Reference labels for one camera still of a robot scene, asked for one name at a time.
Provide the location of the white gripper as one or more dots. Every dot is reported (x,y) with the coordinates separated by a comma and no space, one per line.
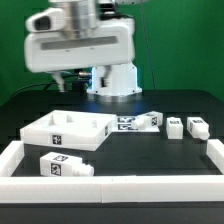
(110,43)

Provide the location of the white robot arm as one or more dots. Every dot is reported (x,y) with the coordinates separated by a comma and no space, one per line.
(77,34)

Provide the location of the white tag sheet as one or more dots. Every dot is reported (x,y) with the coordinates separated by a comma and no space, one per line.
(124,125)

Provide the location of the white U-shaped obstacle fence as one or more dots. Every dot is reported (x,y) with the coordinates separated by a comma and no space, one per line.
(115,189)

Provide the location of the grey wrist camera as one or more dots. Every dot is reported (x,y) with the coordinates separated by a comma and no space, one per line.
(52,19)

